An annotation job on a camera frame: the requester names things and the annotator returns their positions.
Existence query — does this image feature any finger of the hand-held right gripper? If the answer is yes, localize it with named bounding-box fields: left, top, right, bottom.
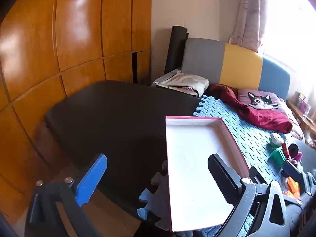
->
left=249, top=167, right=266, bottom=184
left=282, top=161, right=305, bottom=181

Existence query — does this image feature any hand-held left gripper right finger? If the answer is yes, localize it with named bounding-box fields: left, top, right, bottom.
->
left=208, top=154, right=288, bottom=237

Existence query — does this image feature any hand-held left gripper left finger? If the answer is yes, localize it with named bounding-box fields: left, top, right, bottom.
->
left=25, top=153, right=108, bottom=237

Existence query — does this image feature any orange plastic toy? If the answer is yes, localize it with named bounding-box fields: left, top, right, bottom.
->
left=284, top=178, right=301, bottom=199

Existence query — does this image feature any red metallic object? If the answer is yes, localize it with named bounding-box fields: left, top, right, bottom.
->
left=282, top=142, right=291, bottom=159

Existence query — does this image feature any black bottle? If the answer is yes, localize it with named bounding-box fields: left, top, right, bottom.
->
left=288, top=143, right=300, bottom=157

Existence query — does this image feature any green plastic toy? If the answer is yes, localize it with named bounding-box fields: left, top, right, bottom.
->
left=269, top=146, right=288, bottom=166

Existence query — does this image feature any pink-rimmed white tray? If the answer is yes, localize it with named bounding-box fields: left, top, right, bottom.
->
left=165, top=116, right=250, bottom=232

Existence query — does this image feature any white green plug-in device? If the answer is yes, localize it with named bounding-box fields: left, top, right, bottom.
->
left=269, top=133, right=284, bottom=147

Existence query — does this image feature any grey round seat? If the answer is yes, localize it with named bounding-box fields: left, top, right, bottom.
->
left=292, top=139, right=316, bottom=173

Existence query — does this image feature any blue foam mat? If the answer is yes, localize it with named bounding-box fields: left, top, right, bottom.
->
left=137, top=95, right=307, bottom=237

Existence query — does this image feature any pink patterned blanket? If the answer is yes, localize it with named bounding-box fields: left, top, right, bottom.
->
left=279, top=99, right=305, bottom=141

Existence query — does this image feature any wooden side table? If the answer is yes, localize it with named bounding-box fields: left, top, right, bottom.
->
left=288, top=100, right=316, bottom=139

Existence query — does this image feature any dark red cloth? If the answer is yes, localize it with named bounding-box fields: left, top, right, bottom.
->
left=207, top=83, right=293, bottom=134

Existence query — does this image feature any pink toy box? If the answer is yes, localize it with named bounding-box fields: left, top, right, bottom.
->
left=296, top=92, right=311, bottom=111

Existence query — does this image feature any pink cat pillow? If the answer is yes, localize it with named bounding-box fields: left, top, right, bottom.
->
left=237, top=88, right=288, bottom=111

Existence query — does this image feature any beige cloth bag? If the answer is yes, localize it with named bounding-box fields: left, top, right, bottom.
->
left=151, top=70, right=209, bottom=98

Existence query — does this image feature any grey yellow blue headboard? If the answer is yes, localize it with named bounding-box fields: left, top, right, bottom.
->
left=180, top=38, right=290, bottom=102

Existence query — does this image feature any wooden wardrobe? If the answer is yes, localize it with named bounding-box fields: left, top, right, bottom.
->
left=0, top=0, right=152, bottom=237

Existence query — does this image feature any rolled black mat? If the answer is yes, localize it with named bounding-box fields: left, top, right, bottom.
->
left=164, top=25, right=188, bottom=76

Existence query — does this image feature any window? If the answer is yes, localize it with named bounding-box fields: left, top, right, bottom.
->
left=259, top=0, right=316, bottom=79

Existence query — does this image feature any pink patterned curtain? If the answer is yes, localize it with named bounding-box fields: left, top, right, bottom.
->
left=229, top=0, right=268, bottom=52

